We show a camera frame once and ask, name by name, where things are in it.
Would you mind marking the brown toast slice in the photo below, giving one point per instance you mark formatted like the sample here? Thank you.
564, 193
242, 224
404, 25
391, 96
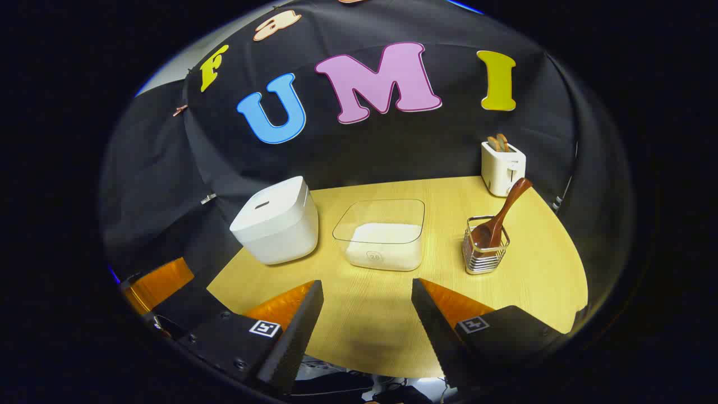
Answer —
493, 144
504, 142

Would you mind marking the black backdrop cloth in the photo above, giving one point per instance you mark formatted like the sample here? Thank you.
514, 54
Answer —
392, 146

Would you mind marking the brown wooden spoon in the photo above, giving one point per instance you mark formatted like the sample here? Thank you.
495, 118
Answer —
507, 207

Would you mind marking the white rice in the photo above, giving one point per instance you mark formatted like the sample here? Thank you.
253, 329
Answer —
387, 247

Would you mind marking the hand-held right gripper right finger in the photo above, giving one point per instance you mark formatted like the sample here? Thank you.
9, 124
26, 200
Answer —
437, 336

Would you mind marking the white rice cooker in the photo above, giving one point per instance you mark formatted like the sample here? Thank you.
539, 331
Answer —
275, 224

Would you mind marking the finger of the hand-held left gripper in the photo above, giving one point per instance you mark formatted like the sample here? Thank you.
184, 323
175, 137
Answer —
190, 303

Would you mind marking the silver metal clip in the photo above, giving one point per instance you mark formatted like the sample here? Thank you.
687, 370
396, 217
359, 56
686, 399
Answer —
208, 198

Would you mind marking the clear plastic container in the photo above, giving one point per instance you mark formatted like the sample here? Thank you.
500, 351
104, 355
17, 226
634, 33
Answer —
381, 210

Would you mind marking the copper clip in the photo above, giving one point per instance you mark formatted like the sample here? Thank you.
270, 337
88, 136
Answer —
180, 110

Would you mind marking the white toaster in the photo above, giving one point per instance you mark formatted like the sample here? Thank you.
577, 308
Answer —
499, 168

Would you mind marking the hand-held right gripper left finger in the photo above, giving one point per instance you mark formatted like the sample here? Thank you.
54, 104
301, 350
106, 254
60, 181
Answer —
297, 336

